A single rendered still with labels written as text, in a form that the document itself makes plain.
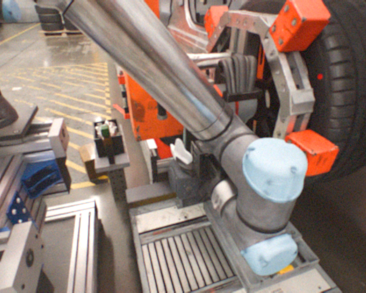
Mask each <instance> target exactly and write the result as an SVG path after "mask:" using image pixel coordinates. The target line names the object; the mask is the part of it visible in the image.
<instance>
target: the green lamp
mask: <svg viewBox="0 0 366 293"><path fill-rule="evenodd" d="M100 131H101V136H102V137H105V136H110V135H111V133H110V127H109V125H107V126H100Z"/></svg>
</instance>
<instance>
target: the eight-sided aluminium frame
mask: <svg viewBox="0 0 366 293"><path fill-rule="evenodd" d="M277 16H278V15H272V14H266V13H256V12H247V11H245V10H229V11H224V12H223V14H222V15H221V16H220V21H219V22H218V24H217V26H216V28H215V30H214V32H213V34H212V35H211V37H210V39H209V41H208V43H207V45H206V47H205V48H204V50H203V53H220V52H224V51H225V49H226V47H227V46H228V44H229V43H230V42H231V30H232V26H234V27H237V29H240V30H241V29H246V30H248V31H249V32H253V33H257V34H259V35H260V39H261V42H262V45H263V48H264V50H265V54H266V57H267V60H268V63H269V66H270V69H271V73H272V77H273V79H274V83H275V86H276V89H277V93H278V96H279V100H280V109H279V113H278V117H277V122H276V125H275V129H274V133H273V136H272V137H273V138H277V139H280V140H285V137H286V135H287V134H289V133H295V132H298V131H304V130H305V129H306V126H307V122H308V119H309V117H310V114H311V112H313V105H314V101H315V99H314V96H313V89H312V88H311V87H310V83H309V81H308V78H307V75H306V72H305V69H304V66H303V62H302V59H301V57H300V55H299V51H289V52H279V51H278V50H277V48H276V46H275V44H274V41H273V39H272V37H271V34H270V32H269V29H270V27H271V26H272V24H273V22H274V21H275V19H276V18H277ZM218 69H219V68H213V69H210V79H211V80H213V81H214V85H216V84H217V83H218Z"/></svg>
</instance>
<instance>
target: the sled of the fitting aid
mask: <svg viewBox="0 0 366 293"><path fill-rule="evenodd" d="M203 209H204V212H205V214H206V216H207V218H208V220H209V222H210V224H211V225H212V226H213V228H214V231H215V232H216V234H217V236H218V239H219V240H220V242H221V244H222V246H223V248H224V250H225V253H226V254H227V256H228V258H229V259H230V261H231V263H232V265H233V267H234V269H235V271H236V273H237V275H238V277H239V280H240V281H241V283H242V285H243V287H244V289H245V291H246V292H247V293H253V292H256V291H258V290H261V289H264V288H267V287H269V286H272V285H274V284H277V283H280V282H282V281H285V280H288V279H289V278H291V277H294V276H296V275H300V274H302V273H305V272H307V271H309V270H312V269H315V267H316V266H317V264H318V262H319V260H320V259H319V258H318V256H317V255H316V254H314V252H313V251H312V250H311V249H310V248H309V247H308V246H307V244H306V243H305V242H304V241H303V239H302V238H301V240H300V241H298V242H295V243H296V246H297V255H296V257H295V258H294V259H293V260H292V263H290V264H289V265H288V266H286V267H285V268H284V269H282V270H280V271H278V272H276V273H273V274H270V275H266V276H262V275H259V274H256V273H255V272H254V271H253V270H252V269H251V267H250V266H249V264H248V262H247V260H244V258H243V256H242V255H241V254H240V251H239V249H238V247H237V246H236V243H235V241H234V240H233V238H232V237H231V235H230V233H229V232H228V230H227V229H226V226H225V224H224V223H223V221H222V220H221V217H220V216H219V214H218V213H217V210H216V209H215V208H213V203H212V202H211V201H209V202H204V203H203Z"/></svg>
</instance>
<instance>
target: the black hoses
mask: <svg viewBox="0 0 366 293"><path fill-rule="evenodd" d="M218 66H219V68H220V69H221V70H222V71H223V73H221V74H220V81H222V82H223V83H225V88H226V91H223V95H222V98H223V99H224V101H225V102H226V103H230V102H238V101H246V100H251V99H260V98H261V94H262V90H260V89H259V88H257V87H254V83H255V79H256V76H257V73H256V70H257V60H256V58H255V57H254V56H244V55H242V54H241V53H238V54H236V55H234V56H231V57H230V58H229V57H225V58H224V59H220V60H219V61H218Z"/></svg>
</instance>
